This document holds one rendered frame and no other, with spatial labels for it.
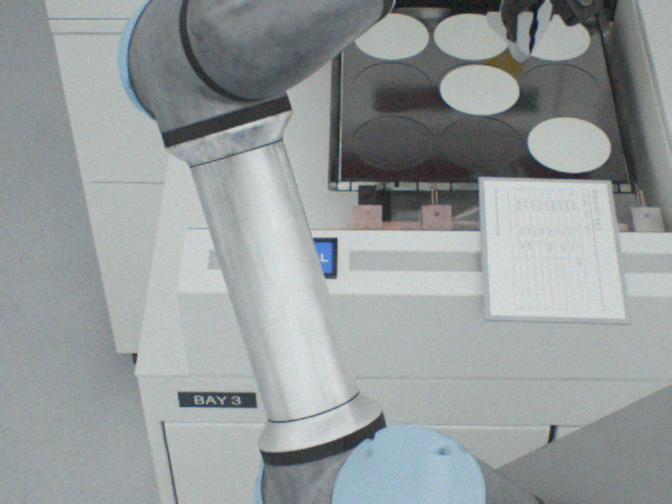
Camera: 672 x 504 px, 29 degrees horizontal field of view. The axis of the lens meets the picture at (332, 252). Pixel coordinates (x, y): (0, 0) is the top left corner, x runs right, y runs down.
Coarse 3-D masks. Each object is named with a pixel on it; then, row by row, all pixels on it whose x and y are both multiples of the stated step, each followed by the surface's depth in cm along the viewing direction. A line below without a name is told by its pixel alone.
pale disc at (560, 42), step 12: (552, 24) 177; (564, 24) 177; (552, 36) 176; (564, 36) 175; (576, 36) 175; (588, 36) 175; (540, 48) 174; (552, 48) 174; (564, 48) 174; (576, 48) 174; (552, 60) 172
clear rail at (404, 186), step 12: (336, 180) 156; (348, 180) 156; (360, 180) 156; (372, 180) 156; (384, 180) 156; (408, 180) 156; (420, 180) 156; (396, 192) 156; (408, 192) 156; (420, 192) 156; (444, 192) 156; (456, 192) 156; (468, 192) 156; (612, 192) 155; (624, 192) 155
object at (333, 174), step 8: (336, 56) 172; (336, 64) 171; (336, 72) 170; (336, 80) 169; (336, 88) 168; (336, 96) 167; (336, 104) 166; (336, 112) 165; (336, 120) 164; (336, 128) 163; (336, 136) 162; (328, 144) 161; (336, 144) 161; (328, 152) 160; (336, 152) 160; (328, 160) 159; (336, 160) 159; (328, 168) 158; (336, 168) 158; (328, 176) 157; (336, 176) 157
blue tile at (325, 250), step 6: (318, 246) 140; (324, 246) 140; (330, 246) 140; (318, 252) 139; (324, 252) 139; (330, 252) 139; (324, 258) 139; (330, 258) 139; (324, 264) 138; (330, 264) 138; (324, 270) 138; (330, 270) 138
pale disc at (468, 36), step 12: (444, 24) 178; (456, 24) 177; (468, 24) 177; (480, 24) 177; (444, 36) 176; (456, 36) 176; (468, 36) 176; (480, 36) 176; (492, 36) 176; (444, 48) 174; (456, 48) 174; (468, 48) 174; (480, 48) 174; (492, 48) 174; (504, 48) 174
